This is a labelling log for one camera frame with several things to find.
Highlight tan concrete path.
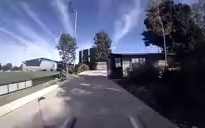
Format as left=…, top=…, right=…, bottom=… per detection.
left=0, top=69, right=178, bottom=128

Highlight tall light pole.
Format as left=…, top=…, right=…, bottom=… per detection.
left=73, top=8, right=79, bottom=39

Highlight green grass field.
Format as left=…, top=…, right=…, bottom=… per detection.
left=0, top=70, right=61, bottom=87

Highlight distant row of trees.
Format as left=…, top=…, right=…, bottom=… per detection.
left=0, top=61, right=23, bottom=72

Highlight white panel fence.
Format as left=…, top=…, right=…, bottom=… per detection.
left=0, top=74, right=59, bottom=99

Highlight pale building with dark roof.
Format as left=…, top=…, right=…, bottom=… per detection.
left=21, top=57, right=63, bottom=72

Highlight dark flat-roofed building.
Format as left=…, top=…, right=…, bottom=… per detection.
left=78, top=47, right=178, bottom=80

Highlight dark conical tree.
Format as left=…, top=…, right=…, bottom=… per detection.
left=93, top=30, right=113, bottom=63

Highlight robot's own part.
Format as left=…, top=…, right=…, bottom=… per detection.
left=128, top=115, right=143, bottom=128
left=61, top=116, right=78, bottom=128

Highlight pale concrete kerb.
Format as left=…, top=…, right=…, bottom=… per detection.
left=0, top=83, right=61, bottom=123

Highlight slender tree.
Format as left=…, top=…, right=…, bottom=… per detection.
left=54, top=32, right=78, bottom=79

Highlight green bushes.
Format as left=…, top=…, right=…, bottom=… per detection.
left=73, top=63, right=91, bottom=75

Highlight grass strip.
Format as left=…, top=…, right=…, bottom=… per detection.
left=0, top=79, right=59, bottom=111

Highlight dark bushes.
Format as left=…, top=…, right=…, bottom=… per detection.
left=121, top=59, right=205, bottom=128

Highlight large dark tree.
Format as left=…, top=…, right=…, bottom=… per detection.
left=141, top=0, right=205, bottom=68

